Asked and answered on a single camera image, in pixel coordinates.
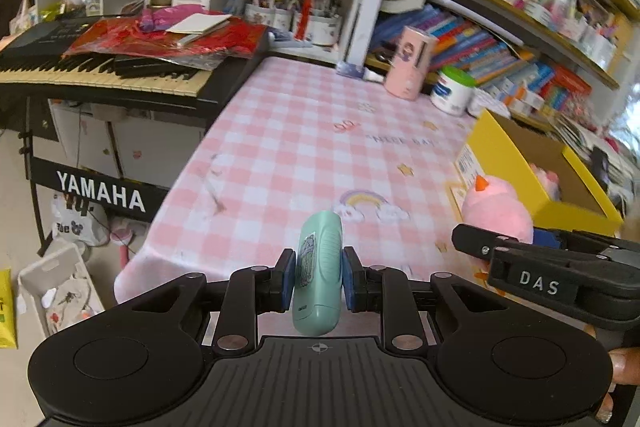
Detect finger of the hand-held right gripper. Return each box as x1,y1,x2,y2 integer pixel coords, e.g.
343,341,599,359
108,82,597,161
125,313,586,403
451,223,640,333
532,228,640,265

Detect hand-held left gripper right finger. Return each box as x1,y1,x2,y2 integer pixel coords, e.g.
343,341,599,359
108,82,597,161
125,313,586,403
341,247,521,353

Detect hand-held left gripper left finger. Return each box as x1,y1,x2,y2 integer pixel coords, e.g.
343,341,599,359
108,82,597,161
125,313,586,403
117,248,297,354

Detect mint green handheld device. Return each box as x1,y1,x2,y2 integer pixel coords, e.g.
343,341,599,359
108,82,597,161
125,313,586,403
290,210,345,337

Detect pink chick plush toy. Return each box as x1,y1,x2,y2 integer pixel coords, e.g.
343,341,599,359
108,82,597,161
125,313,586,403
459,174,535,246

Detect pink pig plush toy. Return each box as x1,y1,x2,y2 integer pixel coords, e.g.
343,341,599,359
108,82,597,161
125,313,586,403
529,164,562,201

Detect yellow cardboard box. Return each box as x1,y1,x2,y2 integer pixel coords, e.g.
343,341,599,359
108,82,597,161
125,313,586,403
449,108,624,238

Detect person's right hand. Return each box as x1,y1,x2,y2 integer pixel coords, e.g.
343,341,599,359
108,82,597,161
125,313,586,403
596,347,640,424

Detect row of small cartons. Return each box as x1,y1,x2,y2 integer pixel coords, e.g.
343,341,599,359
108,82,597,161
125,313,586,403
494,76,542,114

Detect red boxed book set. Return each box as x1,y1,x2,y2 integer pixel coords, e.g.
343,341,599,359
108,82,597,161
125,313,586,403
539,66,594,118

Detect pink checked tablecloth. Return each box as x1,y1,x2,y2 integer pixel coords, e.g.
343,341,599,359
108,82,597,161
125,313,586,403
113,55,501,308

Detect white jar green lid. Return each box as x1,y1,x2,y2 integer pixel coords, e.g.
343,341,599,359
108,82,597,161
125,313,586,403
429,66,477,117

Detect black keyboard stand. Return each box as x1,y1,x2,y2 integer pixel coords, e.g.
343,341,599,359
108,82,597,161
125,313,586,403
19,96,172,254

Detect row of colourful books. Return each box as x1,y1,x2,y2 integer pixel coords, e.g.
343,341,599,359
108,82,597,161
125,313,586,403
374,3,546,108

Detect blue white tube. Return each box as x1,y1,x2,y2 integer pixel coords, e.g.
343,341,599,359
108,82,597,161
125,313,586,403
335,60,386,84

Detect pink cylindrical tumbler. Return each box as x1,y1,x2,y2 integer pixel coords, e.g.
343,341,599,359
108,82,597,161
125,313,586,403
383,25,439,100

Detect white printed plastic bag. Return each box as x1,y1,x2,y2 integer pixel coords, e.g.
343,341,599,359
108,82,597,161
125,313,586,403
49,191,109,246

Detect wooden bookshelf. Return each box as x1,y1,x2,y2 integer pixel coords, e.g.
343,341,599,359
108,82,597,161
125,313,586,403
364,0,640,142

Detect white plastic basket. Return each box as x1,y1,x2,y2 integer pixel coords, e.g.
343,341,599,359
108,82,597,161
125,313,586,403
17,239,106,339

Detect white pen holder cup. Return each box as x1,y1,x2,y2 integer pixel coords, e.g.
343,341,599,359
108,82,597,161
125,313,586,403
292,8,344,47
244,3,294,34

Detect cream notebook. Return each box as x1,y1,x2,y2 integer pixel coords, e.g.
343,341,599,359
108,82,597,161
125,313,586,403
164,12,232,36

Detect white cubby shelf unit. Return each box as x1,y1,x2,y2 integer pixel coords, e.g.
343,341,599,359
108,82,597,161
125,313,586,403
32,0,374,68

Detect yellow packet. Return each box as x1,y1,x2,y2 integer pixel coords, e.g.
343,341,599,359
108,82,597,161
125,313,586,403
0,269,19,351

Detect red plastic bag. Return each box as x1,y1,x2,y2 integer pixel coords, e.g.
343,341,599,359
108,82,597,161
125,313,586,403
63,16,269,58

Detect black electronic keyboard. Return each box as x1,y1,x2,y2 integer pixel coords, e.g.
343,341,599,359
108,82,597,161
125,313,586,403
0,18,272,118

